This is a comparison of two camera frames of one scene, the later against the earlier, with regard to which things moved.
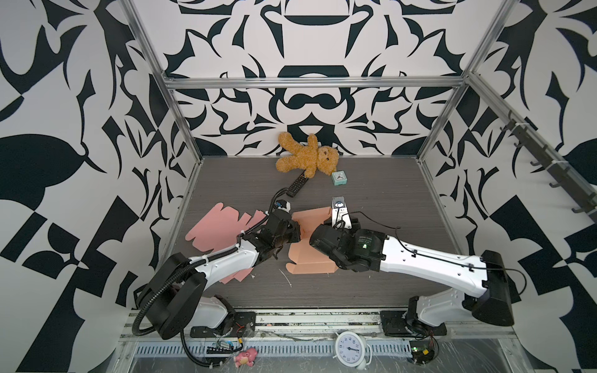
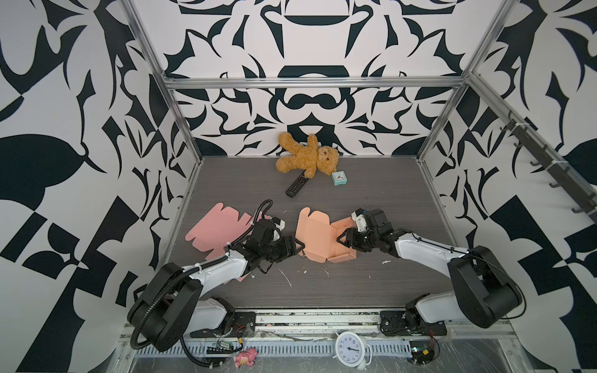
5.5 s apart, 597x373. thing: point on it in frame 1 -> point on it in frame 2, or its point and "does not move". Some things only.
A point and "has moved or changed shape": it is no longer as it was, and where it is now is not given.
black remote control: [297, 185] does not move
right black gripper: [355, 229] -> [349, 240]
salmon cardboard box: [308, 259] has moved or changed shape
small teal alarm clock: [339, 178] does not move
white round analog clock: [352, 350] does not move
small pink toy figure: [247, 357] does not move
